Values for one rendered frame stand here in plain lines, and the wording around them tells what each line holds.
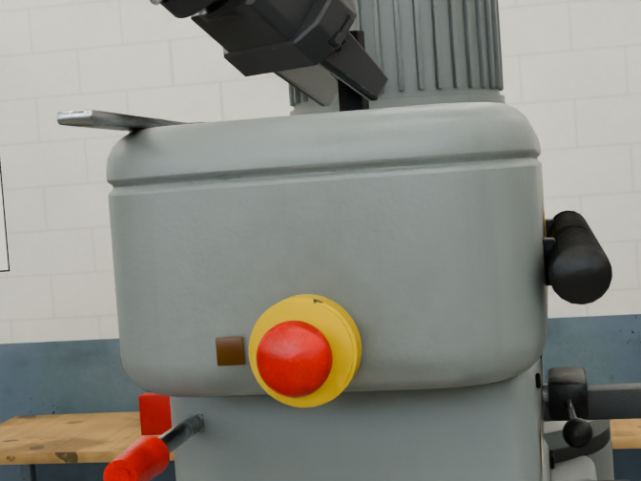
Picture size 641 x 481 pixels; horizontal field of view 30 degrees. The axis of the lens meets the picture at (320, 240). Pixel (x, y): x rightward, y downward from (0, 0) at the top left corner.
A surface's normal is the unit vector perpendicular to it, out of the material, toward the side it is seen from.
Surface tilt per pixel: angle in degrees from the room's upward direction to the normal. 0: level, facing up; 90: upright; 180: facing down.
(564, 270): 90
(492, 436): 90
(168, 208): 90
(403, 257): 90
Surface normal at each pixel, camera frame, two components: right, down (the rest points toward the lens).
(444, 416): -0.19, 0.07
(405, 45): 0.06, 0.05
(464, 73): 0.60, 0.00
